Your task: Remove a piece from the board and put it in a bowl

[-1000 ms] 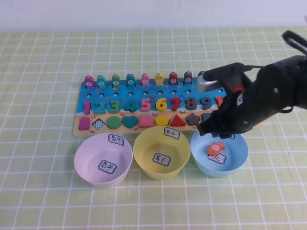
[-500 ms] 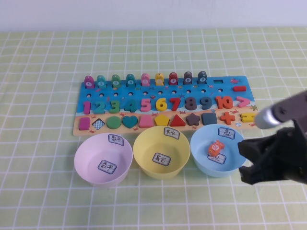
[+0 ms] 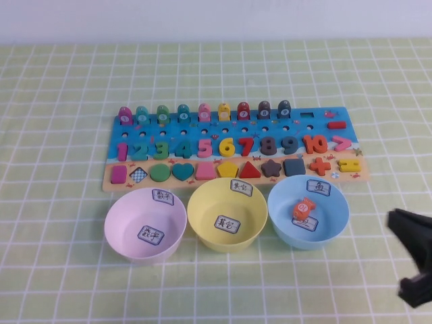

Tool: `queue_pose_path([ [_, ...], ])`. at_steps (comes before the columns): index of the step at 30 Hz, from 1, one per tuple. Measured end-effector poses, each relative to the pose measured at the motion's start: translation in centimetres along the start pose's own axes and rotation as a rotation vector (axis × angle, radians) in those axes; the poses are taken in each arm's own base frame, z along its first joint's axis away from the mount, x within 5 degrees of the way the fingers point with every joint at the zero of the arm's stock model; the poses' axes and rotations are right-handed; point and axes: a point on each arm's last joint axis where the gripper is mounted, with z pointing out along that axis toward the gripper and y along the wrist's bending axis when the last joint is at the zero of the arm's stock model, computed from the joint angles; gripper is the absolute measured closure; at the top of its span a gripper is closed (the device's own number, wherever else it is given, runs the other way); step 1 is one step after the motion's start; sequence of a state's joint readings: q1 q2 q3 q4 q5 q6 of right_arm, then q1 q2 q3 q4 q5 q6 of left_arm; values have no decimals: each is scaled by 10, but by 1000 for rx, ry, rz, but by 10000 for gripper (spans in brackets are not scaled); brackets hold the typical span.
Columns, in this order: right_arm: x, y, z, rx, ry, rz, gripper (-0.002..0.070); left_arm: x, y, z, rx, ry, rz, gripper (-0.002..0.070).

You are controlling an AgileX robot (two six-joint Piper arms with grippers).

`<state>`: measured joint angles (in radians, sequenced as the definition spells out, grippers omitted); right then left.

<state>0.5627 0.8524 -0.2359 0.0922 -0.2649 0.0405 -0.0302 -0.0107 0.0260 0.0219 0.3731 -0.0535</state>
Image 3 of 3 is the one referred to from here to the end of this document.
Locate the colourful wooden puzzle board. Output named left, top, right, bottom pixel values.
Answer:
left=101, top=106, right=371, bottom=194

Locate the orange plus sign piece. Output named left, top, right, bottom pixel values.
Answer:
left=309, top=157, right=332, bottom=176

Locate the dark grey square piece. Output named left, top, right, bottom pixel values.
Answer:
left=283, top=158, right=306, bottom=177

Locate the yellow pentagon piece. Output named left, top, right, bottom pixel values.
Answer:
left=217, top=161, right=240, bottom=179

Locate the dark grey number 9 piece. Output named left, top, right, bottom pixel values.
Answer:
left=281, top=135, right=300, bottom=155

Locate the green fish piece 3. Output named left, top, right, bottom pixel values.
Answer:
left=156, top=104, right=170, bottom=124

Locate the teal heart piece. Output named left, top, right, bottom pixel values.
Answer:
left=171, top=163, right=196, bottom=182

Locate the purple rectangle piece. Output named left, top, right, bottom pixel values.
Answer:
left=111, top=165, right=128, bottom=185

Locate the brown star piece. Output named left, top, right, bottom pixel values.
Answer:
left=261, top=159, right=284, bottom=178

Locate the pink greater-than sign piece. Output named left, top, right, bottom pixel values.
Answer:
left=332, top=135, right=354, bottom=152

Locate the brown number 8 piece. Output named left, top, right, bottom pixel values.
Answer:
left=261, top=136, right=279, bottom=156

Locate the blue plastic bowl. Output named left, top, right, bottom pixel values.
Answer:
left=267, top=174, right=350, bottom=251

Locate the orange number 10 piece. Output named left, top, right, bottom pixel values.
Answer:
left=302, top=134, right=329, bottom=154

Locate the yellow number 6 piece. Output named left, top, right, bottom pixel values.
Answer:
left=219, top=137, right=238, bottom=157

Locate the yellow equals sign piece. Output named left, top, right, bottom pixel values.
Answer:
left=338, top=158, right=361, bottom=173

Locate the dark grey fish piece 9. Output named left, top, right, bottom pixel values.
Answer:
left=277, top=99, right=292, bottom=119

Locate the pink plastic bowl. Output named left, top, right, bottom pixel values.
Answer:
left=103, top=187, right=188, bottom=267

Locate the teal number 2 piece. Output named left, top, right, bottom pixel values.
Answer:
left=130, top=141, right=149, bottom=161

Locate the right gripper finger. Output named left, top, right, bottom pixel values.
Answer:
left=386, top=208, right=432, bottom=271
left=398, top=268, right=432, bottom=308

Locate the purple fish piece 1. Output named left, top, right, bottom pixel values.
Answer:
left=118, top=106, right=133, bottom=125

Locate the red triangle piece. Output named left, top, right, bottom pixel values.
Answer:
left=239, top=161, right=263, bottom=179

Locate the pink trapezoid piece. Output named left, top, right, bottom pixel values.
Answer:
left=195, top=162, right=217, bottom=181

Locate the red fish piece 7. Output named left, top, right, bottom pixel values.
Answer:
left=237, top=101, right=251, bottom=121

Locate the orange fish piece 10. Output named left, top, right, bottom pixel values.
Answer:
left=292, top=197, right=317, bottom=219

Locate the yellow fish piece 6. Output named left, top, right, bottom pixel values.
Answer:
left=217, top=102, right=232, bottom=122

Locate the red number 7 piece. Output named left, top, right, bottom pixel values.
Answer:
left=239, top=136, right=257, bottom=157

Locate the green checked tablecloth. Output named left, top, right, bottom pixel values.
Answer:
left=0, top=35, right=432, bottom=324

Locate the yellow plastic bowl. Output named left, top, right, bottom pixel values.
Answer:
left=187, top=178, right=269, bottom=254

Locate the green number 3 piece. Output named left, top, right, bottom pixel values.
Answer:
left=153, top=140, right=170, bottom=160

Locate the blue-green number 4 piece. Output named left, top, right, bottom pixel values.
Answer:
left=174, top=140, right=192, bottom=159

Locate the pink number 5 piece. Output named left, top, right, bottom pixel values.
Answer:
left=197, top=138, right=215, bottom=159

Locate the green circle piece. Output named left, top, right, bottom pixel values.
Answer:
left=150, top=163, right=170, bottom=183

